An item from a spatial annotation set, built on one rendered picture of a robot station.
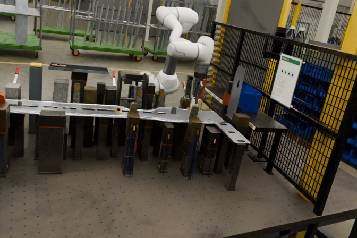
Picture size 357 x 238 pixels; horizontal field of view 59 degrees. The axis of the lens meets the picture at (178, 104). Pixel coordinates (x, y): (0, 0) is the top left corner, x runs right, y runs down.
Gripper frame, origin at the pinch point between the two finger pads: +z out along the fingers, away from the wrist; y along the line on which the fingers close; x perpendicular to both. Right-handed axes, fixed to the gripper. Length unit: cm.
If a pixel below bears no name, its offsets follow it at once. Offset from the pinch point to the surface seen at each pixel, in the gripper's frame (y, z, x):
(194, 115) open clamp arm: 17.5, 1.8, -6.2
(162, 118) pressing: 9.2, 7.8, -22.1
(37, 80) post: -30, 2, -94
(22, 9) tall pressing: -612, 6, -192
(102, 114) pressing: 8, 8, -57
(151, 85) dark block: -18.1, -4.1, -25.2
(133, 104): 15.7, -1.6, -41.5
